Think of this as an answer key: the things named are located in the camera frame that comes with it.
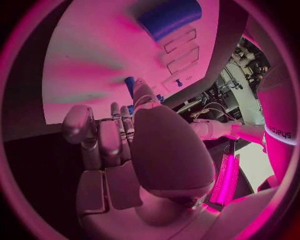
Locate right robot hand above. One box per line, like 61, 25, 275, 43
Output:
61, 77, 222, 240

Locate white task board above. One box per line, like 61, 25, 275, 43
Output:
41, 0, 221, 125

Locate glowing light bar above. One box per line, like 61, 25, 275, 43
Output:
210, 152, 239, 206

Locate blue peg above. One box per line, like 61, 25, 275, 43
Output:
124, 76, 137, 99

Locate cluttered workshop desk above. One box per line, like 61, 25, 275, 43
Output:
163, 38, 272, 126

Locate large blue cylinder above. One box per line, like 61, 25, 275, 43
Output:
136, 3, 203, 42

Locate white cable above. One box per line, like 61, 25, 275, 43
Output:
200, 101, 239, 124

